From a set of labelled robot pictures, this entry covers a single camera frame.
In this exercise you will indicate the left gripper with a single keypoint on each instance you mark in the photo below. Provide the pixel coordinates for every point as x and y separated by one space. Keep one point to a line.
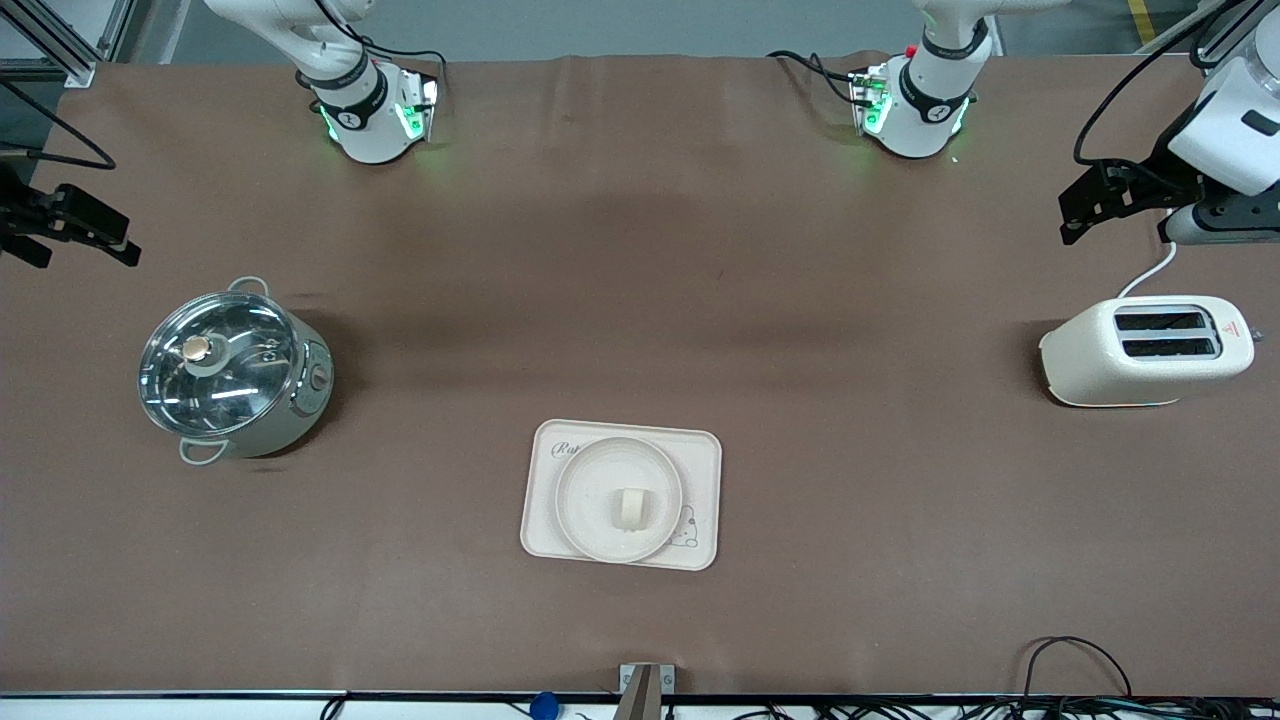
1158 175

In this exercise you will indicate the small white bun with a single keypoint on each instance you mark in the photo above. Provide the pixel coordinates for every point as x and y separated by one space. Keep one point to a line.
632 507

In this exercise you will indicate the cream round plate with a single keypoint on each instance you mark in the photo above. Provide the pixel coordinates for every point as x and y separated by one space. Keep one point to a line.
595 500

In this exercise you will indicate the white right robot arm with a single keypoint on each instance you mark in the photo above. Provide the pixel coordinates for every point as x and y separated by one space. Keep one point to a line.
365 110

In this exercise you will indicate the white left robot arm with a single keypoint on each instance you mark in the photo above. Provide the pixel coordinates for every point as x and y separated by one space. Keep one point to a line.
935 100

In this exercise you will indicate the cream two-slot toaster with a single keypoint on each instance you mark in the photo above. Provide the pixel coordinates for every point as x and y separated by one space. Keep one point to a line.
1090 360

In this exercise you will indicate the glass pot lid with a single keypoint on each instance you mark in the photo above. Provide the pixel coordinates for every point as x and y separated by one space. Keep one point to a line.
215 365

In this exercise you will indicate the steel electric cooking pot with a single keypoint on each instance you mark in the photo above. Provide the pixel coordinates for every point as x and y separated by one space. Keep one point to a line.
290 400

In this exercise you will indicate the brown table cover cloth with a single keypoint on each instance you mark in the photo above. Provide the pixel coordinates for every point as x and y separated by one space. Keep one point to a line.
640 250

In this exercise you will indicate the cream rabbit print tray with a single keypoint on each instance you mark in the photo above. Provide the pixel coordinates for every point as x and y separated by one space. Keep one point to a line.
700 460

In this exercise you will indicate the blue round knob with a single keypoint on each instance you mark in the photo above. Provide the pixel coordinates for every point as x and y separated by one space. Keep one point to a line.
543 707

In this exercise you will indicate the aluminium frame post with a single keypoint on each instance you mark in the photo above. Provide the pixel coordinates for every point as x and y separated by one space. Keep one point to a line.
78 72
1215 55

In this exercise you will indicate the metal table edge bracket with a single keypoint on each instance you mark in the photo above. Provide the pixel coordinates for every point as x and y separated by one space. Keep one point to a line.
645 685

